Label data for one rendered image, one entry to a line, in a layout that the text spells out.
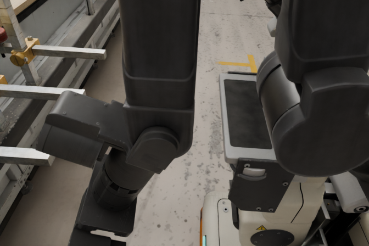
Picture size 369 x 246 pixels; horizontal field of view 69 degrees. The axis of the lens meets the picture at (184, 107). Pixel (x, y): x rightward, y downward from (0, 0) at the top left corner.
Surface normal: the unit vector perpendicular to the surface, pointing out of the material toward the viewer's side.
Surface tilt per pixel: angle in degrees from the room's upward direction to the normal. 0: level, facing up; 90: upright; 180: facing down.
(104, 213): 25
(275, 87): 59
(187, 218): 0
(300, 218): 90
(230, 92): 0
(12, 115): 0
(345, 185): 54
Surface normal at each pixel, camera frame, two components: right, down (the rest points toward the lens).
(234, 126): 0.04, -0.75
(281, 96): -0.83, -0.44
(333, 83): -0.25, -0.74
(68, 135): 0.28, 0.05
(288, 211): -0.05, 0.66
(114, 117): 0.47, -0.65
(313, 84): -0.47, -0.68
